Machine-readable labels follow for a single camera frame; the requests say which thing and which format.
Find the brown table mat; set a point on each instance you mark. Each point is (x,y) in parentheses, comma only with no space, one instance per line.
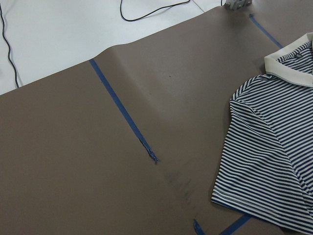
(130,142)

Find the navy white striped polo shirt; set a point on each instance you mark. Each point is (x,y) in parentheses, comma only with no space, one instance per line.
(266,167)

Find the aluminium frame post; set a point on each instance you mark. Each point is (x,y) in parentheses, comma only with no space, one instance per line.
(237,4)

